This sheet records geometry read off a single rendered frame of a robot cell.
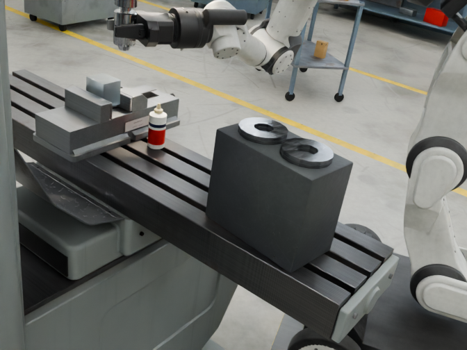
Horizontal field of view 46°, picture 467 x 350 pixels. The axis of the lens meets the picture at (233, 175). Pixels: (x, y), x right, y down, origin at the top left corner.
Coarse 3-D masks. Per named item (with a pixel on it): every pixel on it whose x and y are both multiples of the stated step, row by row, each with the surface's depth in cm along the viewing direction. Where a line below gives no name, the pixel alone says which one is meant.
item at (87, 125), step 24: (72, 96) 124; (96, 96) 124; (168, 96) 141; (48, 120) 119; (72, 120) 120; (96, 120) 122; (120, 120) 126; (144, 120) 133; (168, 120) 140; (48, 144) 121; (72, 144) 117; (96, 144) 122; (120, 144) 127
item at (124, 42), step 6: (114, 18) 114; (120, 18) 112; (114, 24) 115; (120, 24) 113; (126, 24) 113; (114, 30) 115; (114, 36) 115; (114, 42) 116; (120, 42) 115; (126, 42) 115; (132, 42) 116
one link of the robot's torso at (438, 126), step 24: (456, 48) 115; (456, 72) 117; (432, 96) 123; (456, 96) 122; (432, 120) 126; (456, 120) 124; (408, 144) 139; (432, 144) 126; (456, 144) 125; (408, 168) 131
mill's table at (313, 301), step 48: (48, 96) 148; (144, 144) 130; (96, 192) 121; (144, 192) 111; (192, 192) 113; (192, 240) 106; (240, 240) 101; (336, 240) 105; (288, 288) 94; (336, 288) 92; (384, 288) 104; (336, 336) 91
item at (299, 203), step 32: (224, 128) 98; (256, 128) 99; (224, 160) 98; (256, 160) 92; (288, 160) 89; (320, 160) 89; (224, 192) 100; (256, 192) 94; (288, 192) 89; (320, 192) 89; (224, 224) 103; (256, 224) 96; (288, 224) 91; (320, 224) 94; (288, 256) 93
